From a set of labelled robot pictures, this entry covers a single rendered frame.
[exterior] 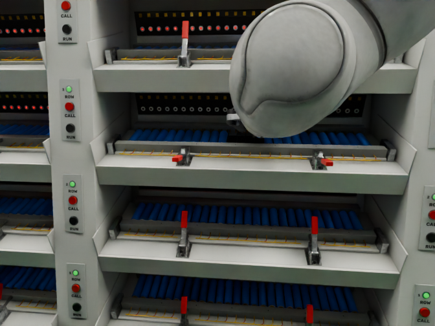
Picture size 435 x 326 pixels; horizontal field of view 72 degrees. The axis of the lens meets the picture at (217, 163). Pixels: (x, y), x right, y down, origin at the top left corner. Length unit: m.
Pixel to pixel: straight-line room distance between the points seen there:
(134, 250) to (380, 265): 0.50
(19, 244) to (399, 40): 0.78
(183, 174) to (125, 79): 0.22
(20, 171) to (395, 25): 0.70
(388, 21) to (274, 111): 0.13
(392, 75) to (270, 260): 0.42
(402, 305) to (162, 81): 0.64
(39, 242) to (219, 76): 0.54
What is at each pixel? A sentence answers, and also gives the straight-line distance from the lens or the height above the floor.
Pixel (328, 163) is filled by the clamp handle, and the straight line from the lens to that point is 0.54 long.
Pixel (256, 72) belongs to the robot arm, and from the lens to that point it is 0.23.
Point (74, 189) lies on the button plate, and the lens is 0.69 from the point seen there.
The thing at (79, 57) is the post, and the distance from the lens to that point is 0.68.
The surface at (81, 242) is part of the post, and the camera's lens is 0.71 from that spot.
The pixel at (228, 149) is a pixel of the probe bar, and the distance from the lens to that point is 0.63.
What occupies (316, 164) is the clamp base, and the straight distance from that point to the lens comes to 0.62.
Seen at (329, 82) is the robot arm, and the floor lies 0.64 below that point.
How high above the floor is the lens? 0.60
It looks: 6 degrees down
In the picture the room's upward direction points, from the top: 1 degrees clockwise
